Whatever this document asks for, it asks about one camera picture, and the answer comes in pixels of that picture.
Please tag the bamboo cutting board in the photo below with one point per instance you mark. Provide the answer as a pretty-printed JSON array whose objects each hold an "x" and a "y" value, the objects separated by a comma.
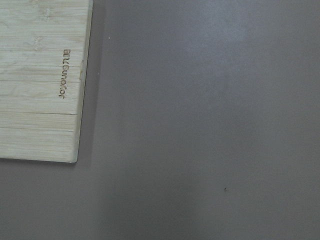
[{"x": 44, "y": 46}]

